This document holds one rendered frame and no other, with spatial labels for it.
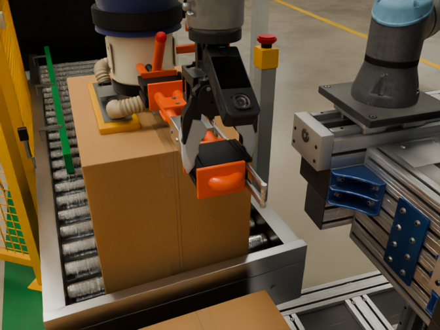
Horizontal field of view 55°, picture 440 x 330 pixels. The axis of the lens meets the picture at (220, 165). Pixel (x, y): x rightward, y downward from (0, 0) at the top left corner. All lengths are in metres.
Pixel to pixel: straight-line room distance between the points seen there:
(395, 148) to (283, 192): 1.53
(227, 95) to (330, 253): 1.70
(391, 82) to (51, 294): 0.95
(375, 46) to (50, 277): 0.97
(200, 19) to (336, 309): 1.27
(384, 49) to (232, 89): 0.53
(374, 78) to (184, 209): 0.53
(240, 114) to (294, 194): 2.03
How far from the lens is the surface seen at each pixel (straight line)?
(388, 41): 1.00
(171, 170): 0.99
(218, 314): 1.13
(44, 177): 1.65
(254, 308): 1.15
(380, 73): 1.02
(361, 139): 1.02
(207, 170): 0.60
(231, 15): 0.56
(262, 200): 0.59
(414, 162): 1.01
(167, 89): 0.92
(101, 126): 1.07
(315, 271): 2.06
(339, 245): 2.22
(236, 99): 0.53
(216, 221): 1.12
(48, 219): 1.43
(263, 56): 1.55
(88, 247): 1.38
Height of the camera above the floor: 1.41
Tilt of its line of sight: 31 degrees down
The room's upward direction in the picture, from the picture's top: straight up
